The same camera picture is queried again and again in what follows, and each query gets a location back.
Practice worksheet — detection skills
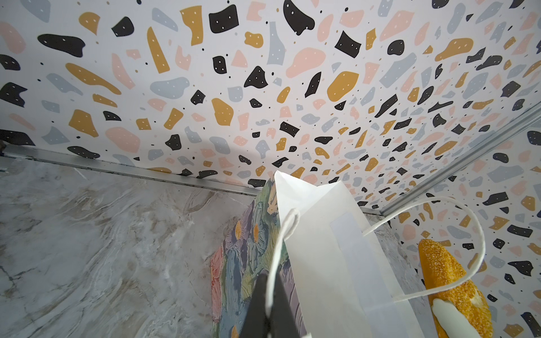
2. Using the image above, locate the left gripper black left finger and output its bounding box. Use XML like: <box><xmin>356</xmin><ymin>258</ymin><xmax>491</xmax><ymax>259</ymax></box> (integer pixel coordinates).
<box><xmin>239</xmin><ymin>273</ymin><xmax>271</xmax><ymax>338</ymax></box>

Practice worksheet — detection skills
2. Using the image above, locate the white floral paper bag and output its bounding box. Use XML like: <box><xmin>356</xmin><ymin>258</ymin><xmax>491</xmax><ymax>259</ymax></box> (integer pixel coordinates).
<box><xmin>210</xmin><ymin>170</ymin><xmax>487</xmax><ymax>338</ymax></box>

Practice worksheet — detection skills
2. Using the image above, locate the right aluminium corner post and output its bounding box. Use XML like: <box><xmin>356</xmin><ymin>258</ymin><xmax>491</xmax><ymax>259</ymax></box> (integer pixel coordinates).
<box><xmin>372</xmin><ymin>102</ymin><xmax>540</xmax><ymax>216</ymax></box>

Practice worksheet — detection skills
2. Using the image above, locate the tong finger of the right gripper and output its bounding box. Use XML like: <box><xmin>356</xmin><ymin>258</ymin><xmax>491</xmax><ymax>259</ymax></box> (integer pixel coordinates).
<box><xmin>432</xmin><ymin>299</ymin><xmax>480</xmax><ymax>338</ymax></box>

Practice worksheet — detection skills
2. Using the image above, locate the large sesame bread loaf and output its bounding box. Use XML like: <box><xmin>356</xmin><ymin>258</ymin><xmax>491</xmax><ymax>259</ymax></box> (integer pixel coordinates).
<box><xmin>418</xmin><ymin>238</ymin><xmax>494</xmax><ymax>338</ymax></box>

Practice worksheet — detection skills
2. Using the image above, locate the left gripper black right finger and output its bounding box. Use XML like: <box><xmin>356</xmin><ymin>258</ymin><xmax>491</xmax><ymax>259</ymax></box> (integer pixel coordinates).
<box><xmin>269</xmin><ymin>275</ymin><xmax>301</xmax><ymax>338</ymax></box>

